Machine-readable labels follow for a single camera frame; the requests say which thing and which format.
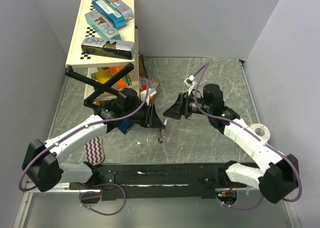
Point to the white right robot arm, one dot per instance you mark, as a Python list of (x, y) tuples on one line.
[(275, 175)]

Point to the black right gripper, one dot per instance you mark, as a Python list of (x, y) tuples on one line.
[(180, 107)]

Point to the teal R&O box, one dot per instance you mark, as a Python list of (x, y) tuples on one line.
[(102, 26)]

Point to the cream two-tier shelf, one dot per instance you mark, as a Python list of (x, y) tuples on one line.
[(78, 59)]

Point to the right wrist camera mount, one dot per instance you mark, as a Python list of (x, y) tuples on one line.
[(190, 82)]

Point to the orange sponge package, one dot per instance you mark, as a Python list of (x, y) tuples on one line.
[(103, 74)]

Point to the small padlock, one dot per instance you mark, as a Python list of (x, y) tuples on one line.
[(160, 139)]

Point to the orange Kettle chips bag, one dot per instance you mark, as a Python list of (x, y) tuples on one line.
[(153, 86)]

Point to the blue foil box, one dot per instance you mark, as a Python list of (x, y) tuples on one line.
[(109, 12)]

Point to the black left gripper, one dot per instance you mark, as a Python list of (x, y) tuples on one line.
[(151, 119)]

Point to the white tape roll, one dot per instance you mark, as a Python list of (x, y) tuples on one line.
[(261, 130)]

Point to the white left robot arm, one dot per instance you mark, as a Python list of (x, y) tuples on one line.
[(44, 163)]

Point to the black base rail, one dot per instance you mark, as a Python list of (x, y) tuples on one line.
[(162, 180)]

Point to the silver R&O box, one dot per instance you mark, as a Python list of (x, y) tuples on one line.
[(122, 8)]

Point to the dark grey R&O box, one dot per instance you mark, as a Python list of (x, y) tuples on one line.
[(109, 48)]

